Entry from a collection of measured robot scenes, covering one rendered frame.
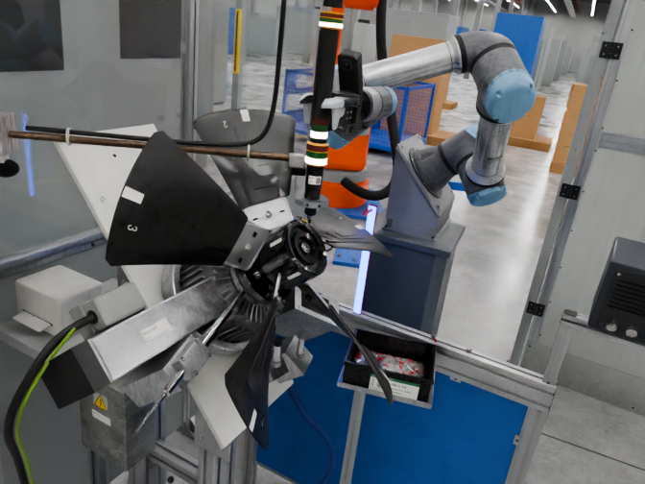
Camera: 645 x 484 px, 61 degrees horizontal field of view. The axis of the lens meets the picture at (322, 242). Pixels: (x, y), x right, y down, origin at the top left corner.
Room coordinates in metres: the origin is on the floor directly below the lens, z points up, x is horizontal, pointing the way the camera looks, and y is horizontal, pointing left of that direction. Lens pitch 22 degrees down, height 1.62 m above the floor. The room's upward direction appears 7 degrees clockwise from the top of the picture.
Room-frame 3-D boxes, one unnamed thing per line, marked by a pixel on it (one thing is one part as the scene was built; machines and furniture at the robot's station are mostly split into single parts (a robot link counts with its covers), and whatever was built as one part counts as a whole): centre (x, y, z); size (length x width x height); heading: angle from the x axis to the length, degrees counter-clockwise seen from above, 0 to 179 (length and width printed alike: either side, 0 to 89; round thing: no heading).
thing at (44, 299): (1.16, 0.64, 0.92); 0.17 x 0.16 x 0.11; 64
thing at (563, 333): (1.16, -0.60, 0.96); 0.03 x 0.03 x 0.20; 64
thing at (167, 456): (1.05, 0.29, 0.56); 0.19 x 0.04 x 0.04; 64
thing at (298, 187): (1.07, 0.04, 1.33); 0.09 x 0.07 x 0.10; 99
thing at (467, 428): (1.35, -0.22, 0.45); 0.82 x 0.02 x 0.66; 64
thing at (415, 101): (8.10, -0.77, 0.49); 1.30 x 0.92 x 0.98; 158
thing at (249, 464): (1.54, 0.17, 0.39); 0.04 x 0.04 x 0.78; 64
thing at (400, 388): (1.17, -0.21, 0.85); 0.22 x 0.17 x 0.07; 80
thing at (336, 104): (1.06, 0.01, 1.46); 0.09 x 0.03 x 0.06; 164
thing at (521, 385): (1.35, -0.22, 0.82); 0.90 x 0.04 x 0.08; 64
